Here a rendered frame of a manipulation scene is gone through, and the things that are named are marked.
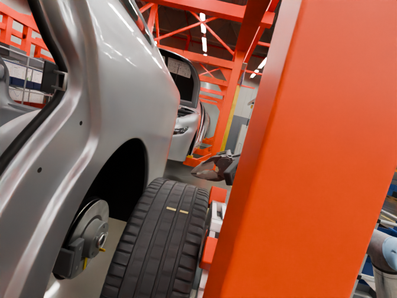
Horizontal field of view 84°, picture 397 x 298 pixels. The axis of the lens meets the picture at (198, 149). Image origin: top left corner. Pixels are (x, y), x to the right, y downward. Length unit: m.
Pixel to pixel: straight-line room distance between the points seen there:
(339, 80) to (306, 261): 0.22
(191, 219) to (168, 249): 0.11
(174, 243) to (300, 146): 0.50
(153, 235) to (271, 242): 0.45
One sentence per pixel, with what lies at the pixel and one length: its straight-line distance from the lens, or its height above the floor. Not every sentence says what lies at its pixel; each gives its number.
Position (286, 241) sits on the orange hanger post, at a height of 1.32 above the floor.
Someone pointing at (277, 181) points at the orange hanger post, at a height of 1.39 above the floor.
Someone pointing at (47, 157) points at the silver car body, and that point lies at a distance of 0.56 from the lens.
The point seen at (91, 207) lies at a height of 1.00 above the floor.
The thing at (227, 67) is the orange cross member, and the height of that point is 2.61.
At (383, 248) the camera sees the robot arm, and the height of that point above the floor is 1.12.
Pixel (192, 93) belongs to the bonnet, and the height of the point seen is 1.93.
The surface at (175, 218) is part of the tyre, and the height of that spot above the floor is 1.13.
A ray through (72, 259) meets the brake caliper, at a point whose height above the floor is 0.87.
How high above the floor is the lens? 1.43
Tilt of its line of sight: 7 degrees down
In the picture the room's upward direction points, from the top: 14 degrees clockwise
